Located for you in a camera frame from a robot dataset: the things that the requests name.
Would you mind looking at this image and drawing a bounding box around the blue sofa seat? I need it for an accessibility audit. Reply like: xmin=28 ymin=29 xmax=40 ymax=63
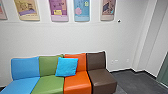
xmin=0 ymin=56 xmax=42 ymax=94

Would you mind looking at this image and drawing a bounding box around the green framed glass door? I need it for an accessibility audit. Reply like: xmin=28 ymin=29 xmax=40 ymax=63
xmin=156 ymin=49 xmax=168 ymax=89

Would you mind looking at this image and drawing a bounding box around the green sofa seat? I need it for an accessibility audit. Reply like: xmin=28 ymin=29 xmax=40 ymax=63
xmin=30 ymin=54 xmax=66 ymax=94

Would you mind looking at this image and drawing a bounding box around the blue cushion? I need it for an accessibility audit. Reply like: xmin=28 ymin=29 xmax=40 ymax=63
xmin=54 ymin=56 xmax=80 ymax=78

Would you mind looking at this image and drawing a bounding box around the orange sofa seat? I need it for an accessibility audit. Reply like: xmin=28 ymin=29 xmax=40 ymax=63
xmin=63 ymin=52 xmax=93 ymax=94

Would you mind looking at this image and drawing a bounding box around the wall poster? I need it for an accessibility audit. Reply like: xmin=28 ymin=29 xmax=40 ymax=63
xmin=100 ymin=0 xmax=117 ymax=21
xmin=48 ymin=0 xmax=70 ymax=23
xmin=13 ymin=0 xmax=41 ymax=22
xmin=0 ymin=0 xmax=8 ymax=20
xmin=73 ymin=0 xmax=92 ymax=23

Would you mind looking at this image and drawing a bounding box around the white double wall outlet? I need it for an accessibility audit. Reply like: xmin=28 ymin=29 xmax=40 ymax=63
xmin=111 ymin=59 xmax=119 ymax=64

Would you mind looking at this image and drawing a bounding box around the brown sofa seat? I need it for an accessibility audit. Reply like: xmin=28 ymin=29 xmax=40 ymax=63
xmin=85 ymin=50 xmax=118 ymax=94

